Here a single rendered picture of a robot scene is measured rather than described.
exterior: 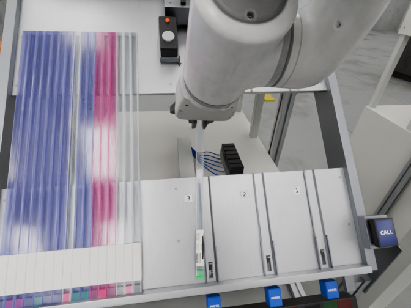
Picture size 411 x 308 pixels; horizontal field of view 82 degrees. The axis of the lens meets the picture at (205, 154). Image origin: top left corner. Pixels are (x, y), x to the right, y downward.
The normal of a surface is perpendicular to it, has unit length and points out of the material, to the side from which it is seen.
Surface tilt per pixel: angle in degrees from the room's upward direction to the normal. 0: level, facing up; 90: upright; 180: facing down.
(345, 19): 111
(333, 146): 90
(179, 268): 42
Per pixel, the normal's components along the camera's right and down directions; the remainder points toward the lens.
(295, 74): 0.04, 0.84
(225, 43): -0.39, 0.90
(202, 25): -0.78, 0.59
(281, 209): 0.12, -0.22
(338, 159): -0.99, 0.05
